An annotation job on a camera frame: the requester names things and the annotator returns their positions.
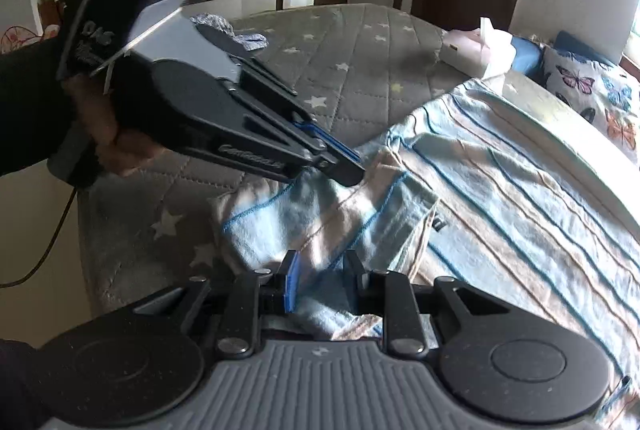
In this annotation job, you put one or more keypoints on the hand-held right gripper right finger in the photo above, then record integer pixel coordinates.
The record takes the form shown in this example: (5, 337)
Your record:
(356, 282)

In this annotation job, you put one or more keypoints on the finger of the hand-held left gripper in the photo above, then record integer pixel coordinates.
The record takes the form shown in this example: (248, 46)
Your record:
(332, 148)
(345, 176)

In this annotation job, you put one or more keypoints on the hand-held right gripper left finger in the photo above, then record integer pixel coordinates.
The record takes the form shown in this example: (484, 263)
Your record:
(291, 285)

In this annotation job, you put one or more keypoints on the striped towel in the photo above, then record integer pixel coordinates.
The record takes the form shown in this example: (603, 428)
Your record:
(500, 190)

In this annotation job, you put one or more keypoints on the person's left forearm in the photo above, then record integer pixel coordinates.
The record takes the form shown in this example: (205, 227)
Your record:
(30, 109)

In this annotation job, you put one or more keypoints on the person's left hand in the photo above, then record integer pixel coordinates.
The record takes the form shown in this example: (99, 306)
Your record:
(100, 119)

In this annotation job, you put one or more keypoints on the crumpled grey cloth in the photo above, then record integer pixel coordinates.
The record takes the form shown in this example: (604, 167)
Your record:
(220, 27)

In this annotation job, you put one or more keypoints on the grey star quilted table cover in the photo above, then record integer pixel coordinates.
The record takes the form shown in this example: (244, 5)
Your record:
(325, 59)

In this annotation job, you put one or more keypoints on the red fan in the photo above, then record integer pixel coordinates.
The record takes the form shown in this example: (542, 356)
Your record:
(20, 40)

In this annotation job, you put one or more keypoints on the white tissue box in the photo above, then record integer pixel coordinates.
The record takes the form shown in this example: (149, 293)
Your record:
(465, 54)

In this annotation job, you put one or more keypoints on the blue sofa bench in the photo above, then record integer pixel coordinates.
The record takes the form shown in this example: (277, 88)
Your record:
(527, 54)

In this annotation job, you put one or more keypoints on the butterfly print pillow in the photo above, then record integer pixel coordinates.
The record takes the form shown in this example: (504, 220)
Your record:
(590, 84)

